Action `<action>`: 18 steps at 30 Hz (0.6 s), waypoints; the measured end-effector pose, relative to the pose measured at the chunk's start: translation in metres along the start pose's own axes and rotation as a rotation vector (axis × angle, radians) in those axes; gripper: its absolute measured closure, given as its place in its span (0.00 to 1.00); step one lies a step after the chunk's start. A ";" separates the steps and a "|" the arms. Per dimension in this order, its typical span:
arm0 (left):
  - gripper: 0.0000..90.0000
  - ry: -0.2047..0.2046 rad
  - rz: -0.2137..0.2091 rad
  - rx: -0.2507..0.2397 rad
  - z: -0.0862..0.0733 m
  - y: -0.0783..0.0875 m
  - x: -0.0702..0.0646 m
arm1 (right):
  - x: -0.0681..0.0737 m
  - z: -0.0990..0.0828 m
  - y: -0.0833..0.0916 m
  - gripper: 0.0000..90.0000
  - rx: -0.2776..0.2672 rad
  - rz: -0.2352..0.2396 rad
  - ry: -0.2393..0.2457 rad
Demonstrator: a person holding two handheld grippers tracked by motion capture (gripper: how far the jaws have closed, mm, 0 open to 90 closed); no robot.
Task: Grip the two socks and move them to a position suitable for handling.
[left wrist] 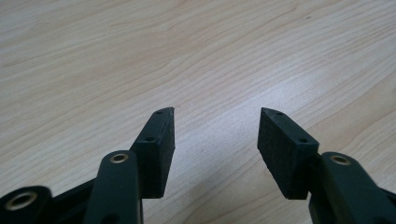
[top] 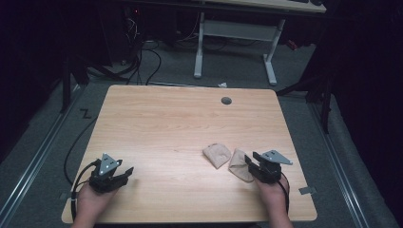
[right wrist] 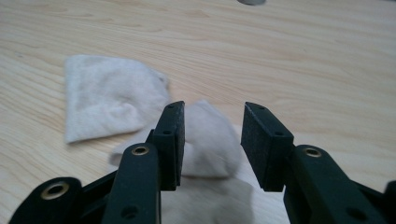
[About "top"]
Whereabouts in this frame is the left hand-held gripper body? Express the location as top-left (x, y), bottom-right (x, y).
top-left (88, 153), bottom-right (127, 195)

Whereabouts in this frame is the person's left hand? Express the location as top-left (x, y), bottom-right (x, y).
top-left (75, 182), bottom-right (119, 217)

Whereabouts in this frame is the person's right hand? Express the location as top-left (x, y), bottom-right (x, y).
top-left (255, 176), bottom-right (290, 214)

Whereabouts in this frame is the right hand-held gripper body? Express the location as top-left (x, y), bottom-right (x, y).
top-left (248, 149), bottom-right (294, 185)

